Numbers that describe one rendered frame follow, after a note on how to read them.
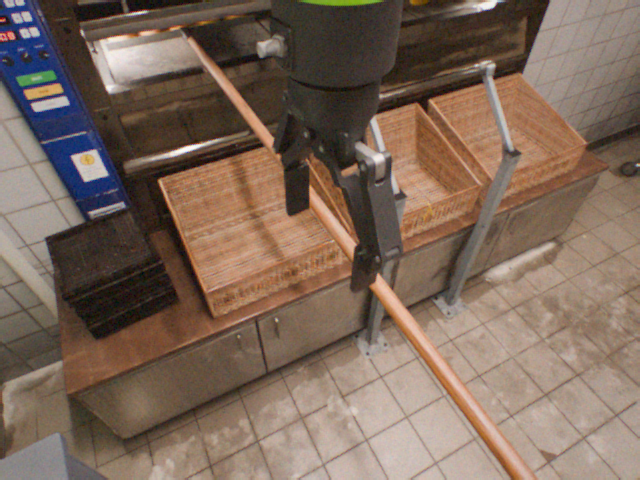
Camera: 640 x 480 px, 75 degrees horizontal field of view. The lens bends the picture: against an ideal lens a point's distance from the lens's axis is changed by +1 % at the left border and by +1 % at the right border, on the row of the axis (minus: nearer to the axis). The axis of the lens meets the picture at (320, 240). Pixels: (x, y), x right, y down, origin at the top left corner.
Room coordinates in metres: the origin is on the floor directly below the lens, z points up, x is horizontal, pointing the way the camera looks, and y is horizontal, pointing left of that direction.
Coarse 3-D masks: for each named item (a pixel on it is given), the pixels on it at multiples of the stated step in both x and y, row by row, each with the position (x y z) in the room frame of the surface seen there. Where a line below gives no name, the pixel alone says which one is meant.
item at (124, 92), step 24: (504, 0) 1.95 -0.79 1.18; (528, 0) 1.96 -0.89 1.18; (408, 24) 1.70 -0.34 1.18; (432, 24) 1.73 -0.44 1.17; (456, 24) 1.79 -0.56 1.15; (168, 72) 1.31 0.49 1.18; (192, 72) 1.31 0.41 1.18; (240, 72) 1.36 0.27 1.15; (120, 96) 1.18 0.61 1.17; (144, 96) 1.22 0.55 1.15
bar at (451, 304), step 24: (456, 72) 1.32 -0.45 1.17; (480, 72) 1.36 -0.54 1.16; (384, 96) 1.18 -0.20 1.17; (504, 120) 1.27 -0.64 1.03; (192, 144) 0.92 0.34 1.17; (216, 144) 0.94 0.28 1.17; (504, 144) 1.22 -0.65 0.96; (144, 168) 0.85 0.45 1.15; (504, 168) 1.18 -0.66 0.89; (504, 192) 1.18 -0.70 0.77; (480, 216) 1.19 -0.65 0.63; (480, 240) 1.17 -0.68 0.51; (384, 264) 0.95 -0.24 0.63; (456, 288) 1.17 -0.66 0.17; (456, 312) 1.13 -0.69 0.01; (360, 336) 1.00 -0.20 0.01
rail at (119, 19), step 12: (204, 0) 1.19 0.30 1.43; (216, 0) 1.20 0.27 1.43; (228, 0) 1.21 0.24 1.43; (240, 0) 1.23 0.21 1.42; (252, 0) 1.24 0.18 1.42; (132, 12) 1.11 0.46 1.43; (144, 12) 1.12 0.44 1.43; (156, 12) 1.13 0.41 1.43; (168, 12) 1.14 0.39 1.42; (180, 12) 1.15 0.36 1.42; (192, 12) 1.17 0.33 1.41; (84, 24) 1.05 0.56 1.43; (96, 24) 1.06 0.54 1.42; (108, 24) 1.07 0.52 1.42; (120, 24) 1.08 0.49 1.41
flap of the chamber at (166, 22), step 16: (192, 0) 1.33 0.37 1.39; (80, 16) 1.21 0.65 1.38; (96, 16) 1.20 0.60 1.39; (176, 16) 1.15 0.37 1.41; (192, 16) 1.16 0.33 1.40; (208, 16) 1.18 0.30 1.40; (224, 16) 1.20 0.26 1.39; (96, 32) 1.06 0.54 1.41; (112, 32) 1.07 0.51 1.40; (128, 32) 1.09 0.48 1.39
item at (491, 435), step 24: (192, 48) 1.46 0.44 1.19; (216, 72) 1.25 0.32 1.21; (264, 144) 0.90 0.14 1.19; (312, 192) 0.70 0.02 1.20; (336, 240) 0.57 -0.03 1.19; (384, 288) 0.44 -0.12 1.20; (408, 312) 0.40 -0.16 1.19; (408, 336) 0.35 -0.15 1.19; (432, 360) 0.30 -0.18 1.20; (456, 384) 0.26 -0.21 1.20; (480, 408) 0.23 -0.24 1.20; (480, 432) 0.20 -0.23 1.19; (504, 456) 0.16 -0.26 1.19
